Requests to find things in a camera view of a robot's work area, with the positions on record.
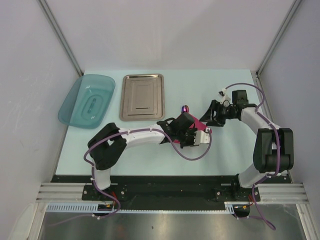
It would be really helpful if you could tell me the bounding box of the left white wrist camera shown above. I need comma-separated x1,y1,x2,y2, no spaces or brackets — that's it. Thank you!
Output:
194,130,211,146

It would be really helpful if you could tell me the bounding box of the aluminium corner post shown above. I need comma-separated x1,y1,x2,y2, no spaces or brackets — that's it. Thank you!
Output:
255,0,304,77
36,0,84,77

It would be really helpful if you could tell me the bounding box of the right aluminium corner post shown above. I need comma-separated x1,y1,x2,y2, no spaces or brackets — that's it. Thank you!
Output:
255,0,304,77

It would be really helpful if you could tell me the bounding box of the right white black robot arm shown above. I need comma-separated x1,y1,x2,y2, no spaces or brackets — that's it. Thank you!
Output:
199,89,294,201

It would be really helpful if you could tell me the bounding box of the white cable duct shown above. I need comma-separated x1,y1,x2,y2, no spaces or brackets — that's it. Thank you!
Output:
46,202,235,214

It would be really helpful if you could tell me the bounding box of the teal plastic container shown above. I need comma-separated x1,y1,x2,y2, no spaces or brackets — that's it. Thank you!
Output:
57,74,116,129

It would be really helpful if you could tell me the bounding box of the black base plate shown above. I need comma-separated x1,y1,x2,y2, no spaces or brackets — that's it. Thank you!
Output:
51,175,290,211

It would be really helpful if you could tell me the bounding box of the pink paper napkin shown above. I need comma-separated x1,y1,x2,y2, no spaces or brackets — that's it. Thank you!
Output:
170,112,211,138

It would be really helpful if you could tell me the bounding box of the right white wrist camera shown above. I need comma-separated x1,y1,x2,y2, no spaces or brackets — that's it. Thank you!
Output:
218,88,231,105

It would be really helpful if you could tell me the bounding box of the steel tray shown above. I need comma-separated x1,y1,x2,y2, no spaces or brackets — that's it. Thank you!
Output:
119,73,165,122

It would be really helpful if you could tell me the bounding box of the left aluminium corner post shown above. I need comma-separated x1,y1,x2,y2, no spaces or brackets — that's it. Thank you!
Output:
36,0,84,77

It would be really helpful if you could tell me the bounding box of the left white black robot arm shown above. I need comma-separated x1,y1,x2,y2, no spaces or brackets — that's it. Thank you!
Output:
87,112,209,200

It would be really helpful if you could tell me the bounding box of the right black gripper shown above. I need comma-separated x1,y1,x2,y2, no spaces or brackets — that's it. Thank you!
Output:
199,99,237,127

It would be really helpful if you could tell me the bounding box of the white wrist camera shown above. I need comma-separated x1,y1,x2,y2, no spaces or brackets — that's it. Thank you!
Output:
218,88,231,105
194,130,211,146

